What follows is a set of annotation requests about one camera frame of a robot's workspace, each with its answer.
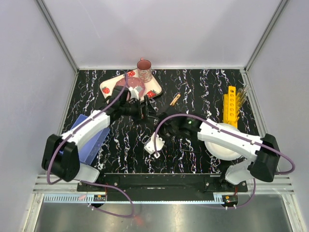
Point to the blue plastic bin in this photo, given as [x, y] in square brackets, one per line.
[94, 147]

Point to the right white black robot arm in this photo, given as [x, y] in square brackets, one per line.
[261, 153]

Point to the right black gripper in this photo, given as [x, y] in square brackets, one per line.
[162, 123]

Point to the yellow test tube rack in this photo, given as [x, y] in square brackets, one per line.
[231, 107]

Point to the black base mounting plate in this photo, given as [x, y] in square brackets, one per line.
[203, 182]

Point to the white paper plate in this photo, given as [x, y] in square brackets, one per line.
[221, 152]

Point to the pink floral mug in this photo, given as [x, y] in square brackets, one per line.
[144, 70]

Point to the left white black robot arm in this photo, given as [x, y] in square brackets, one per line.
[116, 106]

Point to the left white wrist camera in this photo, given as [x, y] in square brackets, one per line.
[136, 93]

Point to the right controller box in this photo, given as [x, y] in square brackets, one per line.
[230, 199]

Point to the glass test tube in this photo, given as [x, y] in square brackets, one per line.
[243, 95]
[240, 93]

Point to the pink dotted plate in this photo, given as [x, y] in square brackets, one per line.
[132, 82]

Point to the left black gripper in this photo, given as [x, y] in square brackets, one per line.
[145, 113]

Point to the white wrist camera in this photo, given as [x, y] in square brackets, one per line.
[154, 145]
[136, 93]

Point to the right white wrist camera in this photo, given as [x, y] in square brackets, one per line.
[154, 145]

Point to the wooden clothespin clamp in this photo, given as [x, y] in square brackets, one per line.
[174, 101]

